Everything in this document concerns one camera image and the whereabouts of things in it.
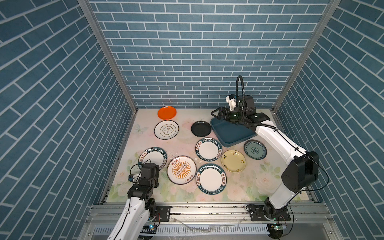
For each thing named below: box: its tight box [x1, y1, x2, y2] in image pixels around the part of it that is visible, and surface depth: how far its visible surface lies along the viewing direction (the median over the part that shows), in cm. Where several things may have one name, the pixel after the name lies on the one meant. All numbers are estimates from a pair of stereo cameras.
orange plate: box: [157, 106, 177, 120], surface depth 121 cm
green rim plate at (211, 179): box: [195, 163, 227, 195], surface depth 86 cm
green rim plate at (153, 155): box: [138, 147, 168, 171], surface depth 96 cm
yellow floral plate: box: [221, 149, 246, 173], surface depth 94 cm
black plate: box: [191, 120, 212, 137], surface depth 110 cm
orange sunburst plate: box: [166, 155, 197, 185], surface depth 90 cm
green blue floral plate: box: [243, 139, 267, 160], surface depth 98 cm
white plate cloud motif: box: [154, 120, 180, 140], surface depth 110 cm
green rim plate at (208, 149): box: [195, 137, 223, 162], surface depth 101 cm
